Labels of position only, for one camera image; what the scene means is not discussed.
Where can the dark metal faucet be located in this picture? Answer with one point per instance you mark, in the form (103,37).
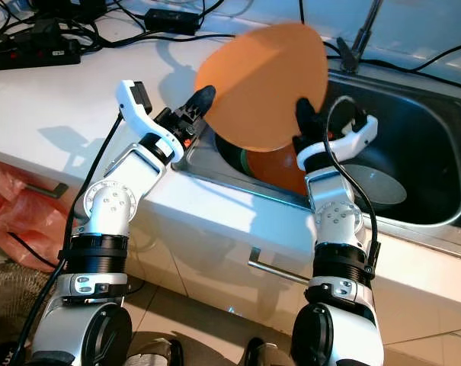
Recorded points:
(360,36)

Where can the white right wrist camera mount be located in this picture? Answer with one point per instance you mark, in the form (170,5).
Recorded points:
(360,133)

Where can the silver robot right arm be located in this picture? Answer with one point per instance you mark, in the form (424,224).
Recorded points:
(337,221)

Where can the stainless steel sink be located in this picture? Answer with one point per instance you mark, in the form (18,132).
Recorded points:
(428,145)

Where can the orange plastic plate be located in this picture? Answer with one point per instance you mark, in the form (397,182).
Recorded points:
(260,80)

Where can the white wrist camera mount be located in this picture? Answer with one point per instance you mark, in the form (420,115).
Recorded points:
(131,103)
(360,133)

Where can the small black power adapter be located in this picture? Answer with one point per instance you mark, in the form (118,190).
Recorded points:
(171,21)

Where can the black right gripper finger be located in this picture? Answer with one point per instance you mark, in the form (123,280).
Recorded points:
(309,122)

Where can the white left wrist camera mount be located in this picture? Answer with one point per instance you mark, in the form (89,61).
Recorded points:
(131,103)

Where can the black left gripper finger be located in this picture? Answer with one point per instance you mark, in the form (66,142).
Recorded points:
(201,102)

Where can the robot right leg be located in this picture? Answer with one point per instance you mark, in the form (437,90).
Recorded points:
(264,356)

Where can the black power strip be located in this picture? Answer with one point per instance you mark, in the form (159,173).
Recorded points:
(32,55)

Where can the large black power adapter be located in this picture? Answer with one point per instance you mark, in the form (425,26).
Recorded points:
(68,8)

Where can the orange plastic bag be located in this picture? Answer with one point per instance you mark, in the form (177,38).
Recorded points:
(32,213)

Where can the grey bowl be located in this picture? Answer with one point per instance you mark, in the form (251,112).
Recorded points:
(382,187)

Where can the white kitchen cabinet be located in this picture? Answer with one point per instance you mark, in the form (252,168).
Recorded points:
(200,259)

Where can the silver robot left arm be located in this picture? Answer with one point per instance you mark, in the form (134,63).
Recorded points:
(108,206)

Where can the orange plastic bowl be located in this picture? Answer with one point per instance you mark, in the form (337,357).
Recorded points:
(276,171)

